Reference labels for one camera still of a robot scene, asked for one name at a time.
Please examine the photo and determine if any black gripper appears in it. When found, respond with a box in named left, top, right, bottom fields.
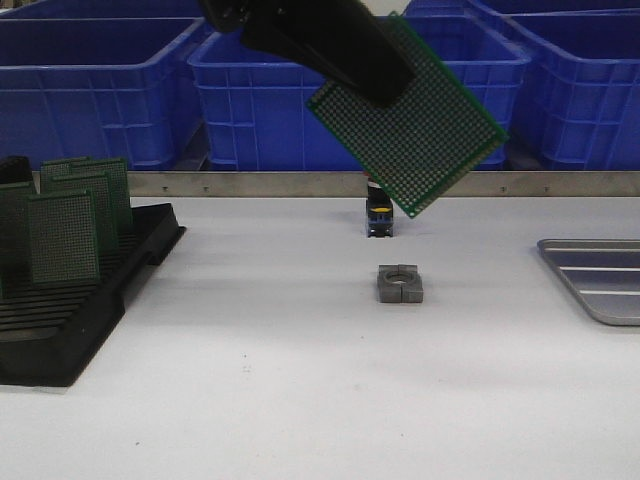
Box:
left=198, top=0, right=415, bottom=106

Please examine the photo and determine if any green perforated circuit board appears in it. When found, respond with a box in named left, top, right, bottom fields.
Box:
left=27, top=189, right=100, bottom=285
left=47, top=172, right=119, bottom=254
left=308, top=13, right=508, bottom=218

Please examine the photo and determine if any rear right green circuit board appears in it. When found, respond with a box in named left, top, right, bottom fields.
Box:
left=71, top=157, right=133, bottom=233

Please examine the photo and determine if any rear left green circuit board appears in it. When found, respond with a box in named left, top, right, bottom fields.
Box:
left=40, top=156, right=90, bottom=194

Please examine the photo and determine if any silver metal tray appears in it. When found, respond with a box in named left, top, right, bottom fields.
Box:
left=537, top=239, right=639, bottom=327

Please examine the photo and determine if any black slotted board rack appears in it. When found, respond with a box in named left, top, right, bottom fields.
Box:
left=1, top=156, right=185, bottom=387

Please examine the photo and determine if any rear right blue crate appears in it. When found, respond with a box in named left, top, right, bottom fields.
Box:
left=403, top=0, right=639, bottom=17

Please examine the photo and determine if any centre blue plastic crate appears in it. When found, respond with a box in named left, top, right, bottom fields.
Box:
left=188, top=16, right=530, bottom=172

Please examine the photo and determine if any blue plastic crate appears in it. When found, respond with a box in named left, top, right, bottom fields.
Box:
left=501, top=13, right=640, bottom=171
left=1, top=18, right=210, bottom=171
left=188, top=16, right=530, bottom=172

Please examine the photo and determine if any red emergency stop button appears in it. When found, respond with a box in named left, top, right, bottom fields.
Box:
left=364, top=172, right=394, bottom=238

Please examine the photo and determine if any right blue plastic crate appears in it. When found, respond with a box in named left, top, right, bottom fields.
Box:
left=501, top=13, right=640, bottom=171

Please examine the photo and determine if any grey square mounting block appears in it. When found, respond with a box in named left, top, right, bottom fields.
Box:
left=377, top=264, right=424, bottom=304

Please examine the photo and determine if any left blue plastic crate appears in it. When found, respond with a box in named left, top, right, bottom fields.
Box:
left=1, top=18, right=210, bottom=171

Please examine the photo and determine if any rear left blue crate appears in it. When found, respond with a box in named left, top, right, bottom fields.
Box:
left=1, top=0, right=203, bottom=20

